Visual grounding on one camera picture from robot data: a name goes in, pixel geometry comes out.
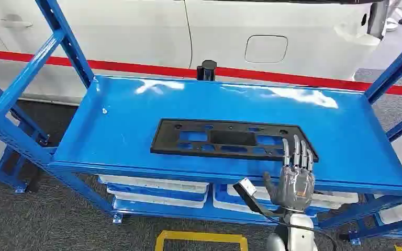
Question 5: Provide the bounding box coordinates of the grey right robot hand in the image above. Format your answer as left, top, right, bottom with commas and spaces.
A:
263, 135, 316, 213

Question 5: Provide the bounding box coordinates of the black plastic plate bracket panel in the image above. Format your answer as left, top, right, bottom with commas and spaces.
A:
150, 118, 320, 164

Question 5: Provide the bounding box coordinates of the white and blue storage bin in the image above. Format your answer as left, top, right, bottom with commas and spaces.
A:
98, 174, 210, 195
373, 193, 402, 226
213, 184, 360, 216
106, 187, 209, 210

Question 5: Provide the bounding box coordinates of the blue steel shelf rack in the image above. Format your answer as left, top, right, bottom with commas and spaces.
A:
0, 0, 402, 247

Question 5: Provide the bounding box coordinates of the white car body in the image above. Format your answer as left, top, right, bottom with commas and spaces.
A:
0, 0, 402, 105

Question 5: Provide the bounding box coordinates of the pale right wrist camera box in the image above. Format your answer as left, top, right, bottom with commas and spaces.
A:
233, 177, 285, 218

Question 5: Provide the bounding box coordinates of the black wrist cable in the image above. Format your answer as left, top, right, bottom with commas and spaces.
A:
256, 208, 338, 251

